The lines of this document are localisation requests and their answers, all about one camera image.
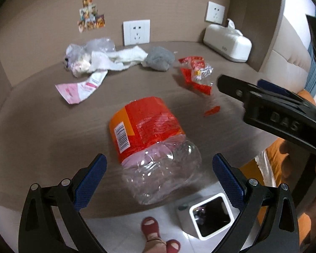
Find white wall socket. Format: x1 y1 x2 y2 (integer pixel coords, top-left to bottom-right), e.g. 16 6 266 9
205 1 225 25
123 19 151 46

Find clear plastic bag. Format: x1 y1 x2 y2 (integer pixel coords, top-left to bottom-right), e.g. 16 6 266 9
64 38 116 78

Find grey crumpled cloth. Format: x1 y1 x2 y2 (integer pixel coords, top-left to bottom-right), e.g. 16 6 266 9
142 46 175 71

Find pink white paper wrapper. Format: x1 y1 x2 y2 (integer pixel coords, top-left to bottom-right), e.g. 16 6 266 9
55 70 108 105

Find white square trash bin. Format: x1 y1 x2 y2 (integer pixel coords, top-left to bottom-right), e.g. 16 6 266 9
176 192 234 240

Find white wall socket centre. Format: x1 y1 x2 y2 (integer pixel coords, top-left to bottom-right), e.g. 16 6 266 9
123 19 151 46

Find white wall socket right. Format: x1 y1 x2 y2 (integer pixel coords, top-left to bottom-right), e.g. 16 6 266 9
205 1 225 25

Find white lace bed sheet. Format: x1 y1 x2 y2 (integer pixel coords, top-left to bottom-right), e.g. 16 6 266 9
254 150 276 187

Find beige padded headboard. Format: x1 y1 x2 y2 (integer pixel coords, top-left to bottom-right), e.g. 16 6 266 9
260 17 311 93

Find colourful wall stickers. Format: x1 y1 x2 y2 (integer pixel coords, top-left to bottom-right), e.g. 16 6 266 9
78 0 106 33

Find red slipper right foot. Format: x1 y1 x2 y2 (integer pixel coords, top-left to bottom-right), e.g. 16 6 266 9
166 239 181 253

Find teal curtain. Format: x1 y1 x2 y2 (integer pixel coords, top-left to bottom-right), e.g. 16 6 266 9
304 42 316 97

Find crushed plastic bottle orange label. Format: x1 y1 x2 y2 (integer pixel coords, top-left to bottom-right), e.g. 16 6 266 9
109 97 202 205

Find white tissue paper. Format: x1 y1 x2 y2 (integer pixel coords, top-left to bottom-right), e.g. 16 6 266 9
89 46 148 72

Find orange bed blanket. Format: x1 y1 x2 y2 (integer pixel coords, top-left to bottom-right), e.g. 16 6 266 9
239 89 316 248

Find red snack wrapper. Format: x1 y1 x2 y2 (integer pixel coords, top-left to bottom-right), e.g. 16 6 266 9
179 56 213 95

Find white tissue box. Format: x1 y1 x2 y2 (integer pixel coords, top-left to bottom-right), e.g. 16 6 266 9
203 18 252 63

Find red slipper foot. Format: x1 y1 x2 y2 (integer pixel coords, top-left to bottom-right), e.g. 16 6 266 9
166 239 181 253
141 217 160 242

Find small red wrapper scrap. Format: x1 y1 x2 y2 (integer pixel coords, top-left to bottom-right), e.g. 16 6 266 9
204 106 220 117

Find red slipper left foot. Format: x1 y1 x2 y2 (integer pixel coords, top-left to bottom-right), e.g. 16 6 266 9
141 217 160 242

